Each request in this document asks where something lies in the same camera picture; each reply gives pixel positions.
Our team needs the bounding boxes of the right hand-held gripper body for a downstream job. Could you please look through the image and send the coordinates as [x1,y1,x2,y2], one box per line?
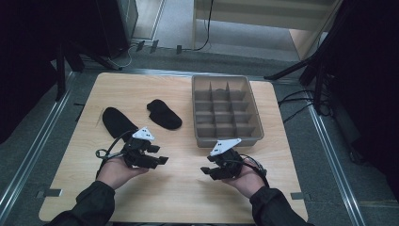
[206,137,245,181]

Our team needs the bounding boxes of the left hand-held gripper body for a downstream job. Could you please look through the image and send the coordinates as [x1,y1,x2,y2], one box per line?
[120,126,158,170]

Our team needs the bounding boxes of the grey divided organizer box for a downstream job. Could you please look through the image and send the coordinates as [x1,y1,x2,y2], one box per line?
[191,74,265,149]

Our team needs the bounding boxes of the person's right hand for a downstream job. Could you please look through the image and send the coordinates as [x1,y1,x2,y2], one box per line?
[221,156,266,200]

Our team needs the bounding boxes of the person's left hand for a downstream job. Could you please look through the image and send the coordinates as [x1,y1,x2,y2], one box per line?
[95,155,151,190]

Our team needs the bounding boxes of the grey tape piece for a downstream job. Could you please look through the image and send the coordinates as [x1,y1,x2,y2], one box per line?
[290,191,311,202]
[35,187,63,200]

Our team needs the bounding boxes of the black metal stand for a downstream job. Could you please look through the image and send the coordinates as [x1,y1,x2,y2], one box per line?
[54,40,124,103]

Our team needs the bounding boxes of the black tripod stand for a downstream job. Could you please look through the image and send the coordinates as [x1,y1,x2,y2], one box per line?
[263,0,338,116]

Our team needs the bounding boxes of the black cabinet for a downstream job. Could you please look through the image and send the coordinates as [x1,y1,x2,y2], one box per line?
[93,0,139,59]

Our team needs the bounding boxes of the dark curtain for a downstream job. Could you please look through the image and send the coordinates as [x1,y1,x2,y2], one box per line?
[324,0,399,203]
[0,0,106,146]

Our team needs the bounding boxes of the light wooden shelf unit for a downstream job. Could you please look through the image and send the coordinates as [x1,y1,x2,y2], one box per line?
[191,0,343,61]

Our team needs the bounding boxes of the left hand-held gripper cable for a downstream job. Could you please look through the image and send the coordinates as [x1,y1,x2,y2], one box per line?
[95,129,136,181]

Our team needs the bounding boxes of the white floor cable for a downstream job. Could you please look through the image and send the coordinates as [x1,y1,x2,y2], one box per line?
[107,43,139,70]

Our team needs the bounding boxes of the black floor cables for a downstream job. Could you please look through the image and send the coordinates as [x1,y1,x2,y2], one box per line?
[277,89,334,124]

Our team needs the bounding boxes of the metal floor rail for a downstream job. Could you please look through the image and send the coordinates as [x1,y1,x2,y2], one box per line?
[304,92,367,226]
[0,71,77,218]

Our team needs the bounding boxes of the black hanging cable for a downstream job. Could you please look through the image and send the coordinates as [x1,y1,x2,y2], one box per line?
[182,0,215,53]

